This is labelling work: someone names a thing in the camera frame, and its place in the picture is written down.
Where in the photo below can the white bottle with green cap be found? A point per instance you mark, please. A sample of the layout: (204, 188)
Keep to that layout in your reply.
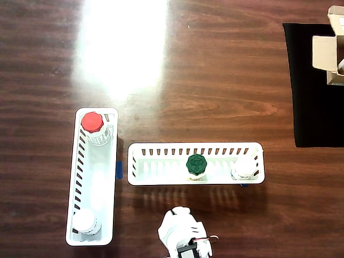
(196, 163)

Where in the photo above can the cardboard box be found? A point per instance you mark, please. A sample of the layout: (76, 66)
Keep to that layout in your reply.
(323, 52)

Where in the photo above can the blue tape strip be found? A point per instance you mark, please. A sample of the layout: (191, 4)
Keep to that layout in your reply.
(120, 170)
(243, 185)

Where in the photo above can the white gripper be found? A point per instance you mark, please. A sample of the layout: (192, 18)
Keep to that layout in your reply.
(179, 224)

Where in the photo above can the black cloth mat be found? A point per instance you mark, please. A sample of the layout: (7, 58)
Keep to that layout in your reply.
(314, 113)

